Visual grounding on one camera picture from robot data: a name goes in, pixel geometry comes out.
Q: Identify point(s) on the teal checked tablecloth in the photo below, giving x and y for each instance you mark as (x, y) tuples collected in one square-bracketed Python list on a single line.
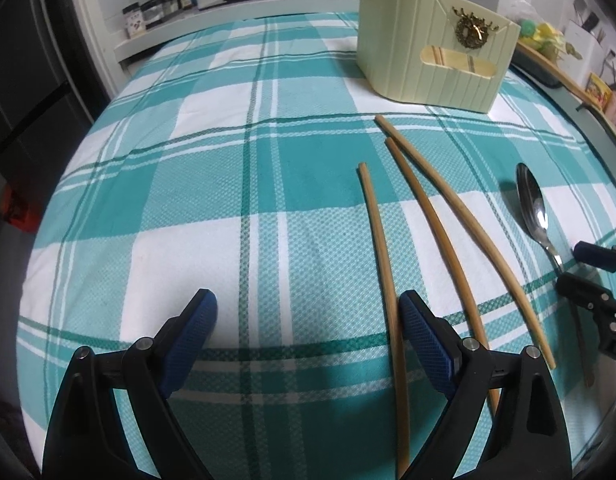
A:
[(213, 185)]

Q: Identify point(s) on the yellow printed container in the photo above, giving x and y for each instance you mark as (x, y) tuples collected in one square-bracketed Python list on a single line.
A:
[(598, 90)]

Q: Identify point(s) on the red stool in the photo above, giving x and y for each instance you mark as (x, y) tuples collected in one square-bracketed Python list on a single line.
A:
[(23, 210)]

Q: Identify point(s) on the cream plastic utensil holder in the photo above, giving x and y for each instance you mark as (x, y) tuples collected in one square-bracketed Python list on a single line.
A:
[(417, 45)]

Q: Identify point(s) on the white-label spice jar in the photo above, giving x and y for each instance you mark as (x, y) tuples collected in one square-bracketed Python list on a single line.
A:
[(133, 21)]

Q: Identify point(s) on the dark grey refrigerator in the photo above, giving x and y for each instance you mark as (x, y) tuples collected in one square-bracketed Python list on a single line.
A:
[(33, 70)]

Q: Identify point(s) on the wooden chopstick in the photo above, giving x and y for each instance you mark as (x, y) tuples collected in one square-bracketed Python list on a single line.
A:
[(437, 230), (382, 260), (457, 210)]

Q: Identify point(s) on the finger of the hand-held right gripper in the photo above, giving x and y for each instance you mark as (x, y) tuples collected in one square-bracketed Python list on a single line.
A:
[(580, 291), (595, 256)]

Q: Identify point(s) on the clear spice jar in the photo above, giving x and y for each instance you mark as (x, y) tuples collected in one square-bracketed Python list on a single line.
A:
[(151, 12)]

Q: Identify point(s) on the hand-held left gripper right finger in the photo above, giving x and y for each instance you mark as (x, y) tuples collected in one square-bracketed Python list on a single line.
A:
[(427, 345)]

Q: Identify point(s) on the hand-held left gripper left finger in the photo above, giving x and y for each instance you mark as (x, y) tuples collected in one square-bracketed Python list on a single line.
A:
[(188, 340)]

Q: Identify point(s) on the wooden cutting board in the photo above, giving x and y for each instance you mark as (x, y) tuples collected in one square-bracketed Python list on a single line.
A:
[(557, 72)]

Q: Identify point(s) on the grey spatula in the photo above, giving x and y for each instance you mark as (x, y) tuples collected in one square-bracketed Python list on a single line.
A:
[(580, 7)]

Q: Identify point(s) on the plastic bag of yellow items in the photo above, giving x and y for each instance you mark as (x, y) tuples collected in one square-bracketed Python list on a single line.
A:
[(537, 30)]

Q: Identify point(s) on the large steel spoon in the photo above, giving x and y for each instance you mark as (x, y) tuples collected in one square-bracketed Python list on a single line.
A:
[(532, 205)]

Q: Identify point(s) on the white knife block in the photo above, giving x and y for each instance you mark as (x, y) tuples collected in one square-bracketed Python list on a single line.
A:
[(585, 50)]

